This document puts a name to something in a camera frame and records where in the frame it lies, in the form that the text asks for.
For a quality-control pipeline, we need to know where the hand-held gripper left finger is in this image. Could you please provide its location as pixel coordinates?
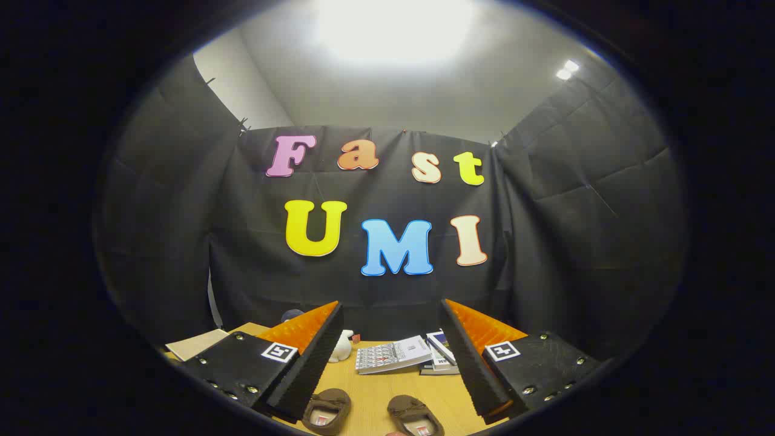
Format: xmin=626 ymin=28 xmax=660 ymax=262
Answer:
xmin=180 ymin=301 xmax=344 ymax=423

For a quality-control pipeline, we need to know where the white duck plush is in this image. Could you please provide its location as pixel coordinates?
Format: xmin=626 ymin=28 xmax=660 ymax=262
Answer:
xmin=329 ymin=330 xmax=355 ymax=363

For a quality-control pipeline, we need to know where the brown fuzzy shoe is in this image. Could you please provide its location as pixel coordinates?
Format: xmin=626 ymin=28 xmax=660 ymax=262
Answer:
xmin=387 ymin=395 xmax=445 ymax=436
xmin=301 ymin=388 xmax=352 ymax=436

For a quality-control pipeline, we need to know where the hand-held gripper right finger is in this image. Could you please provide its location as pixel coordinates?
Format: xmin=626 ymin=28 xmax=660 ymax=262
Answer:
xmin=438 ymin=298 xmax=601 ymax=424

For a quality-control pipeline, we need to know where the patterned white book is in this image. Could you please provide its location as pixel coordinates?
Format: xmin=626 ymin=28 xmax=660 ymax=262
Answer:
xmin=355 ymin=335 xmax=433 ymax=375

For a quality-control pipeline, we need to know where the black backdrop cloth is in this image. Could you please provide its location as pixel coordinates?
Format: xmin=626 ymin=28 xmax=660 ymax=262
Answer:
xmin=97 ymin=54 xmax=688 ymax=364

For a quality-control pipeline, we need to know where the beige fabric storage box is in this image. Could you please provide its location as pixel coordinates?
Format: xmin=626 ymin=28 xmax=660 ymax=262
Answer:
xmin=165 ymin=323 xmax=270 ymax=362

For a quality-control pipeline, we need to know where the white book blue cover picture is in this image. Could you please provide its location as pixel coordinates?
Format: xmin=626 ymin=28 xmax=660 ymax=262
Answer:
xmin=426 ymin=333 xmax=456 ymax=367

